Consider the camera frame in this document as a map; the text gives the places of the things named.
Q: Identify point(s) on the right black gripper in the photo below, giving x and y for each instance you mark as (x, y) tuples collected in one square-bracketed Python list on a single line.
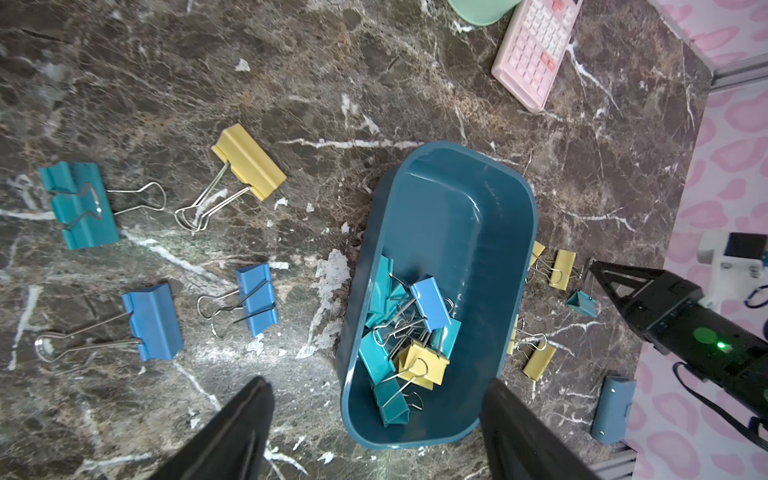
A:
[(669, 316)]

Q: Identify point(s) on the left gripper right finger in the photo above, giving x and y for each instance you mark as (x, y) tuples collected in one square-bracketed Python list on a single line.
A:
[(519, 445)]

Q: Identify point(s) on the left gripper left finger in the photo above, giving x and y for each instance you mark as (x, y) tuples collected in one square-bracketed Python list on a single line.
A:
[(232, 444)]

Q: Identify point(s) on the small teal binder clip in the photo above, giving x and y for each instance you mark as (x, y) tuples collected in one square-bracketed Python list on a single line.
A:
[(582, 303)]

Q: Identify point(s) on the yellow binder clip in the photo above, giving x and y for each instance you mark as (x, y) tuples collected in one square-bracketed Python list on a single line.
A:
[(249, 162), (542, 350), (419, 365), (558, 272)]

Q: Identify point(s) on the blue binder clip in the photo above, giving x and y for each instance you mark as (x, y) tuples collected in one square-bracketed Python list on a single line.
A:
[(254, 297), (155, 328), (430, 303)]

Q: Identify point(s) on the teal plastic storage box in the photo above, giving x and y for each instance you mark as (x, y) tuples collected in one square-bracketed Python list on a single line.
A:
[(470, 223)]

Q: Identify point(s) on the blue box lid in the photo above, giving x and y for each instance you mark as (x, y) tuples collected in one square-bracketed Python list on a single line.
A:
[(613, 409)]

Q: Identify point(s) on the yellow binder clip in box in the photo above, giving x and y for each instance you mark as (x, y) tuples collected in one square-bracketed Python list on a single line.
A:
[(419, 365)]

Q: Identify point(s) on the blue binder clip in box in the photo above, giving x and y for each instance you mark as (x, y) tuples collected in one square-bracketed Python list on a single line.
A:
[(430, 303)]

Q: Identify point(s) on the pink calculator on table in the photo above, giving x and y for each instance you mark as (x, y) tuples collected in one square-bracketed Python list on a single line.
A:
[(533, 48)]

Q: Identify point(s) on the mint green pen cup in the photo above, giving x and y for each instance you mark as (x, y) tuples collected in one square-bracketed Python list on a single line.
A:
[(482, 12)]

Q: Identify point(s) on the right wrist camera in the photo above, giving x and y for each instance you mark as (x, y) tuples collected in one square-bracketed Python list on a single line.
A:
[(737, 262)]

